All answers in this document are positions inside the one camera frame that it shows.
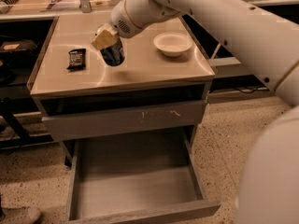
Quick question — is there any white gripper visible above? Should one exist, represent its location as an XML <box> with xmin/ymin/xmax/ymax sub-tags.
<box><xmin>92</xmin><ymin>0</ymin><xmax>180</xmax><ymax>50</ymax></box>

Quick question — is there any blue pepsi can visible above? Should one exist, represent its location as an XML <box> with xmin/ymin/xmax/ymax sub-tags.
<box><xmin>100</xmin><ymin>39</ymin><xmax>125</xmax><ymax>66</ymax></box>

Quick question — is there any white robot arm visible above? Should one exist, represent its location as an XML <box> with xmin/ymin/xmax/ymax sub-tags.
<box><xmin>93</xmin><ymin>0</ymin><xmax>299</xmax><ymax>224</ymax></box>

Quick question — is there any grey drawer cabinet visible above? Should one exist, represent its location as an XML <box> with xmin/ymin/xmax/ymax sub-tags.
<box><xmin>26</xmin><ymin>7</ymin><xmax>217</xmax><ymax>168</ymax></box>

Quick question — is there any closed grey top drawer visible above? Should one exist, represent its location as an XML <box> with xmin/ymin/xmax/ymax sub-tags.
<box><xmin>42</xmin><ymin>101</ymin><xmax>207</xmax><ymax>141</ymax></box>

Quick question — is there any open grey middle drawer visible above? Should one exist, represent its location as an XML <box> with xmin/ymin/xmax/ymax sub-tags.
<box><xmin>66</xmin><ymin>128</ymin><xmax>221</xmax><ymax>224</ymax></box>

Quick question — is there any black snack bar wrapper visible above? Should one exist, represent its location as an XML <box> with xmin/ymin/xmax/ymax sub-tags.
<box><xmin>67</xmin><ymin>49</ymin><xmax>86</xmax><ymax>71</ymax></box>

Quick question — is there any white ceramic bowl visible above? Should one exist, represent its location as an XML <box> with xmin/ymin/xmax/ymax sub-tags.
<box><xmin>153</xmin><ymin>32</ymin><xmax>193</xmax><ymax>57</ymax></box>

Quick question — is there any dark bag on shelf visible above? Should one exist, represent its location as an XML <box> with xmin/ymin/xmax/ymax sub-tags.
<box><xmin>0</xmin><ymin>39</ymin><xmax>37</xmax><ymax>59</ymax></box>

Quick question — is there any grey sneaker shoe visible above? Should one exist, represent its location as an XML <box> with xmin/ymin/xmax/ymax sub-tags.
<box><xmin>0</xmin><ymin>207</ymin><xmax>41</xmax><ymax>224</ymax></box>

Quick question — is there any black cable on floor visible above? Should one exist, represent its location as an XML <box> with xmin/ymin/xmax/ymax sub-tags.
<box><xmin>234</xmin><ymin>85</ymin><xmax>265</xmax><ymax>94</ymax></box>

